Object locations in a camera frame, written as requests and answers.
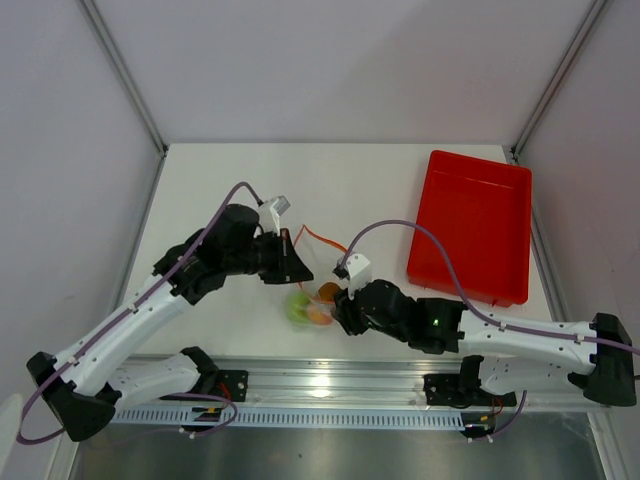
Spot clear zip top bag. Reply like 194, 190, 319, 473
286, 224, 347, 331

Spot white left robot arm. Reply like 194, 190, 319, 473
27, 196, 313, 442

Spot white slotted cable duct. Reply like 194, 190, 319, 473
111, 405, 465, 431

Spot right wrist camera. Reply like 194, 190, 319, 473
333, 253, 372, 300

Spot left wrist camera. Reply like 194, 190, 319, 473
257, 195, 290, 234

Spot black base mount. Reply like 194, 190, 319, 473
423, 374, 517, 409
197, 370, 249, 403

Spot brown kiwi fruit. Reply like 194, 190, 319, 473
317, 282, 342, 304

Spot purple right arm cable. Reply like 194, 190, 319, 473
344, 220, 640, 357

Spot peach fruit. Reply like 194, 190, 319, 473
306, 304, 333, 326

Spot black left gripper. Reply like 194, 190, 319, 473
225, 228, 314, 285

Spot aluminium mounting rail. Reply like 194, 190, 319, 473
67, 355, 611, 412

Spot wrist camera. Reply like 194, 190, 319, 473
257, 195, 290, 234
333, 253, 372, 300

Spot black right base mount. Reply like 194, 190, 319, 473
423, 374, 517, 409

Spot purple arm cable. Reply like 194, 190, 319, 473
344, 220, 640, 357
15, 181, 266, 446

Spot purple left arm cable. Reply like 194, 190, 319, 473
15, 181, 266, 446

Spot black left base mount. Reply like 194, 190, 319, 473
197, 370, 249, 403

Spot red plastic tray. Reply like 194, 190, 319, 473
416, 150, 533, 307

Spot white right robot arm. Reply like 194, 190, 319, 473
333, 280, 637, 407

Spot green apple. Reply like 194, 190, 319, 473
284, 291, 311, 326

